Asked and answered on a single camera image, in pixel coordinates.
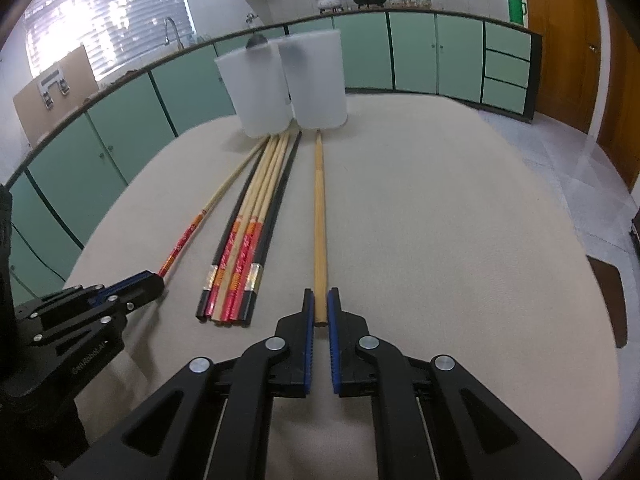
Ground wooden door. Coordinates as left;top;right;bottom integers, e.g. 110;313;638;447
597;0;640;191
520;0;601;133

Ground black chopstick silver band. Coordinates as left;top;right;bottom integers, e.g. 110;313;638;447
196;135;273;322
239;130;304;325

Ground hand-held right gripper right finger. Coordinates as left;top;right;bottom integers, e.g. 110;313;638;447
327;287;582;480

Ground black cable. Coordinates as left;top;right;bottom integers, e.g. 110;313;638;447
10;222;68;283

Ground plain wooden chopstick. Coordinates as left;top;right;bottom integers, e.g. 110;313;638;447
313;129;329;328

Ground white bracket on cardboard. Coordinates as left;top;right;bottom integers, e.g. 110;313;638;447
37;67;71;110

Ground tall steel kitchen faucet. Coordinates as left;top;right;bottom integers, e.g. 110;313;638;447
164;16;184;51

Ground green kitchen base cabinets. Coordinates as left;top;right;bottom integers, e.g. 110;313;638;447
0;7;543;311

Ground brown cardboard panel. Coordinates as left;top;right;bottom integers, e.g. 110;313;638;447
12;44;101;148

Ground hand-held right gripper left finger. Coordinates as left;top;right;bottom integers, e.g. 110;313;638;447
57;287;317;480

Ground white window blinds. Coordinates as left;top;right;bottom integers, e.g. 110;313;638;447
22;0;196;83

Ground brown wooden chair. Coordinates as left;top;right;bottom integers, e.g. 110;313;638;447
585;255;628;348

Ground white plastic utensil holder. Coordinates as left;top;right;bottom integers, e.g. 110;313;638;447
214;42;293;138
277;30;348;130

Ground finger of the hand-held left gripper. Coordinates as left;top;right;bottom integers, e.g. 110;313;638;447
15;274;166;348
42;270;153;306

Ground wooden chopstick red end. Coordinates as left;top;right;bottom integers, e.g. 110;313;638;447
207;135;278;323
230;131;292;325
220;133;285;326

